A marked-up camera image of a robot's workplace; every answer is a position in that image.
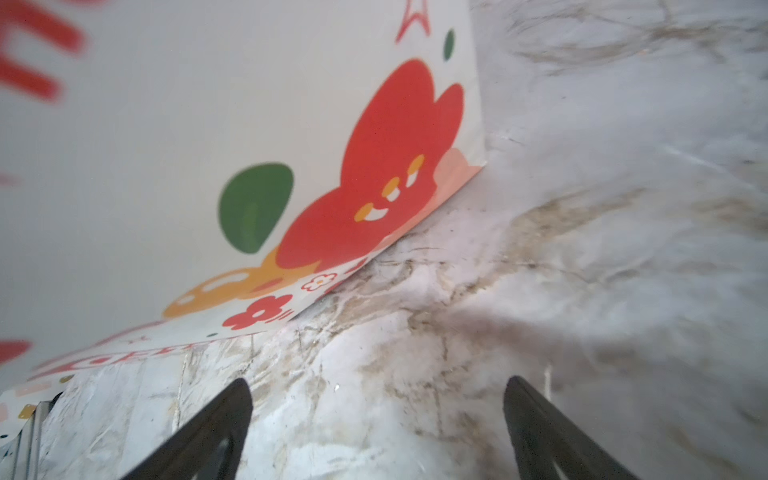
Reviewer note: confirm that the white paper bag red flower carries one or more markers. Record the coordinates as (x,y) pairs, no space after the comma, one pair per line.
(175,172)

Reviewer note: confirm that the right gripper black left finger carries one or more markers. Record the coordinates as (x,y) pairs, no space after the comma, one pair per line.
(209,446)

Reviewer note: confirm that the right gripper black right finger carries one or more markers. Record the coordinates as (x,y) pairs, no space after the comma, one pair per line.
(547,444)

